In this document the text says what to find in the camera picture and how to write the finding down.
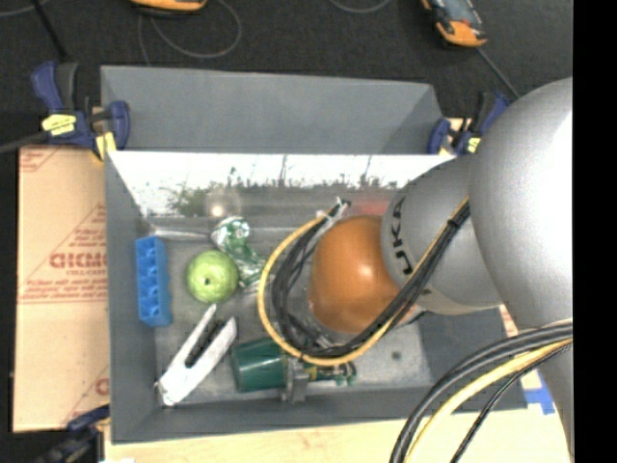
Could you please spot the blue plastic block with holes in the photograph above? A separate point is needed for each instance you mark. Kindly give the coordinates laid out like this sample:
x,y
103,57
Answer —
x,y
153,282

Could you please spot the dark green cup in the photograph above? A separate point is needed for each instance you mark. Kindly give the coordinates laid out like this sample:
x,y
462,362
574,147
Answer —
x,y
255,364

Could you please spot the green apple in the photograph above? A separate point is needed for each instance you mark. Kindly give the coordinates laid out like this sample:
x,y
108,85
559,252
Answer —
x,y
212,278

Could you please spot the grey metal bin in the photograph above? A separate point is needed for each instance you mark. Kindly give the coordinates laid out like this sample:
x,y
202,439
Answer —
x,y
270,114

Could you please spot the brown cardboard board red print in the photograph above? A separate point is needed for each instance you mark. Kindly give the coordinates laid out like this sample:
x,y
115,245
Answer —
x,y
58,220

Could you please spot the white utility knife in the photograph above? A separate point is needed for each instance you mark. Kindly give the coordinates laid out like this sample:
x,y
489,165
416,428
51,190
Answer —
x,y
193,360

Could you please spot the green and white crumpled packet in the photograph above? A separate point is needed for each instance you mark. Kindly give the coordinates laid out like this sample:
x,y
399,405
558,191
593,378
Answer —
x,y
236,239

